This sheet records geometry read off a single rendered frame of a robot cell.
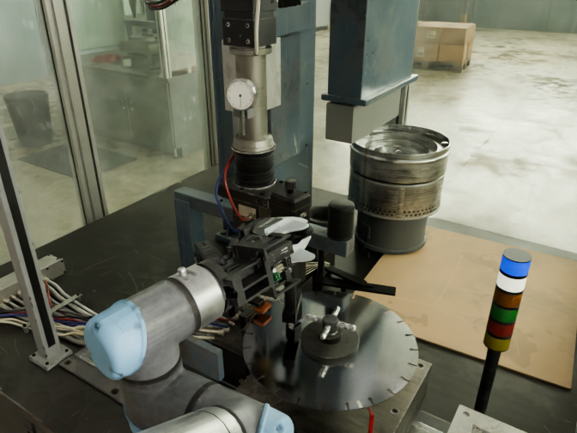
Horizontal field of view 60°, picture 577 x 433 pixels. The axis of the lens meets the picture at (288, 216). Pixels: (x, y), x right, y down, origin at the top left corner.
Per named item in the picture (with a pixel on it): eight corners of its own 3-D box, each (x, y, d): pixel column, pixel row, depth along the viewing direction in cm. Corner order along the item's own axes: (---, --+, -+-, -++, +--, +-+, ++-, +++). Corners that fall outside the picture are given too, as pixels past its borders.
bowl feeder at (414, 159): (447, 233, 175) (464, 133, 159) (416, 274, 152) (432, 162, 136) (367, 211, 190) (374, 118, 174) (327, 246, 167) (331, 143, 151)
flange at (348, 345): (302, 320, 101) (302, 310, 100) (358, 324, 100) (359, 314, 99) (298, 359, 91) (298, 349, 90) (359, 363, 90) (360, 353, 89)
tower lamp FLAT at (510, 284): (526, 283, 87) (530, 269, 86) (521, 296, 84) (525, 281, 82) (499, 276, 89) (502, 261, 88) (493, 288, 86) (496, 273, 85)
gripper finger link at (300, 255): (335, 256, 77) (294, 277, 71) (306, 252, 81) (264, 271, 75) (332, 236, 76) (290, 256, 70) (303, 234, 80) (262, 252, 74)
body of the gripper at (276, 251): (304, 281, 70) (240, 323, 62) (262, 273, 76) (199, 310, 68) (293, 229, 68) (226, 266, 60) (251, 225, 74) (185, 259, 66)
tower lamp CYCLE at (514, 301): (522, 298, 89) (525, 284, 87) (517, 312, 85) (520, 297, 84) (495, 290, 91) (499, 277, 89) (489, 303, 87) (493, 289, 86)
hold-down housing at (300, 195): (310, 282, 91) (312, 180, 82) (293, 294, 88) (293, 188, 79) (287, 272, 95) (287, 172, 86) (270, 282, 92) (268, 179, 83)
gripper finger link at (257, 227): (289, 237, 76) (249, 265, 70) (281, 236, 77) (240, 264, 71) (281, 209, 74) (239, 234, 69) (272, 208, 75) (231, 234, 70)
